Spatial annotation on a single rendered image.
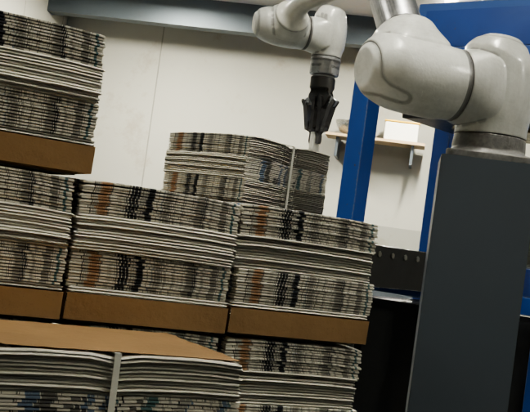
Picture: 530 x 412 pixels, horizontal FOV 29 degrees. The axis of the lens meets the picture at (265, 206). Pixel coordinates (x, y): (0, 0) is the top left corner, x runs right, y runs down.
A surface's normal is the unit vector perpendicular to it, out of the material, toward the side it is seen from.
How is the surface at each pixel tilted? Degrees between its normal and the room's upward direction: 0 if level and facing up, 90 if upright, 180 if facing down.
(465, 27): 90
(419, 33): 46
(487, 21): 90
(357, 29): 90
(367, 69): 95
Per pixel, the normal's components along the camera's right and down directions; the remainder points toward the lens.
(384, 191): -0.13, -0.05
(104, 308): 0.48, 0.08
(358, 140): -0.66, -0.11
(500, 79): 0.29, -0.10
